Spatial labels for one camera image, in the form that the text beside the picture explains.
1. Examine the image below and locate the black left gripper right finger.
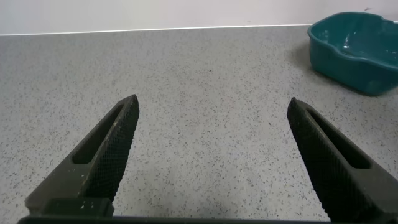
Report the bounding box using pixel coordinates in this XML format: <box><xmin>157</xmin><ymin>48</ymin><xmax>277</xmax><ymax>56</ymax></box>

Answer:
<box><xmin>286</xmin><ymin>96</ymin><xmax>398</xmax><ymax>223</ymax></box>

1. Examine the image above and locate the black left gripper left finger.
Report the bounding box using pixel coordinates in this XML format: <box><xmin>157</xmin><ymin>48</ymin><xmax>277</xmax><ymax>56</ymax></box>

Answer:
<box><xmin>24</xmin><ymin>93</ymin><xmax>140</xmax><ymax>218</ymax></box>

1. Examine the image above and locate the teal plastic bowl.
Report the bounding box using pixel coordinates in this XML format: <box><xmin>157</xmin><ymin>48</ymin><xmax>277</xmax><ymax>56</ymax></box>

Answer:
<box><xmin>307</xmin><ymin>11</ymin><xmax>398</xmax><ymax>96</ymax></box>

